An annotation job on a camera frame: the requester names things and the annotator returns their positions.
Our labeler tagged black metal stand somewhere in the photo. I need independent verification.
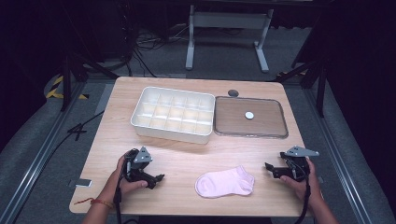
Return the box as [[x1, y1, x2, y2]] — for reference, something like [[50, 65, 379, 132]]
[[276, 57, 329, 119], [60, 50, 120, 113]]

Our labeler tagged bundle of black floor cables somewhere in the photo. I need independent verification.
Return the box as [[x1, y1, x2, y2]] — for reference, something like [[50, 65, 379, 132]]
[[122, 21, 191, 78]]

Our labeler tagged clear storage box lid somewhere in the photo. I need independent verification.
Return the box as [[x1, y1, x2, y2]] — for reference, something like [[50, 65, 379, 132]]
[[213, 95, 290, 140]]

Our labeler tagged black tape floor mark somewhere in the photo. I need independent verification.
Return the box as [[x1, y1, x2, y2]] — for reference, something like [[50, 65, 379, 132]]
[[66, 123, 88, 142]]

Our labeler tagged metal floor rail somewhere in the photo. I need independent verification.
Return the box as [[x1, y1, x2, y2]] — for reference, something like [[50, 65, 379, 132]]
[[303, 87, 373, 224], [0, 79, 87, 224]]

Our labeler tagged pink sock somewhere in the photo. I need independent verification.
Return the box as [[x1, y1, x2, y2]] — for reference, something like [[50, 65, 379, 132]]
[[194, 165, 256, 199]]

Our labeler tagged white metal desk frame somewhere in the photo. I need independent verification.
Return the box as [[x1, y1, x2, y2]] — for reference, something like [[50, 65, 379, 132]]
[[185, 4, 275, 74]]

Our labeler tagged long black floor cable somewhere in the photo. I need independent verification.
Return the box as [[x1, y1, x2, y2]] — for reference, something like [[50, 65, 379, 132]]
[[36, 110, 106, 171]]

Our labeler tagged red string bracelet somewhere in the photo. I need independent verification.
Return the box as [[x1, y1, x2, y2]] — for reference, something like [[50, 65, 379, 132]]
[[74, 197, 115, 210]]

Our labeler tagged yellow black hazard tape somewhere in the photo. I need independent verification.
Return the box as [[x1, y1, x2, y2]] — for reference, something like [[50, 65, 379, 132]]
[[45, 75, 91, 101]]

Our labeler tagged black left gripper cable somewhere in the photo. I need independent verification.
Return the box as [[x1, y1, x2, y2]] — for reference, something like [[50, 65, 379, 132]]
[[113, 160, 130, 224]]

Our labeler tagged person's left hand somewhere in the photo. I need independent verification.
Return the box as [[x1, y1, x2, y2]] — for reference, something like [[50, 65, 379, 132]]
[[106, 155, 149, 203]]

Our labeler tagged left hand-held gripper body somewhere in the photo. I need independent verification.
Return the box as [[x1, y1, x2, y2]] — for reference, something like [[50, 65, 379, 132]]
[[123, 147, 153, 183]]

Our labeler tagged person's right hand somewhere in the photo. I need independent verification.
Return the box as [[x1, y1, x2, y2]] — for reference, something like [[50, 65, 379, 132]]
[[279, 157, 322, 205]]

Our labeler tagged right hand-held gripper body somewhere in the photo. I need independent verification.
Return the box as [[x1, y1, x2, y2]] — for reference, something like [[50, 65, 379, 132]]
[[279, 146, 320, 183]]

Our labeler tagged white divided storage box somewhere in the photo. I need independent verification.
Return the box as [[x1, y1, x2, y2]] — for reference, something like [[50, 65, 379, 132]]
[[130, 86, 217, 145]]

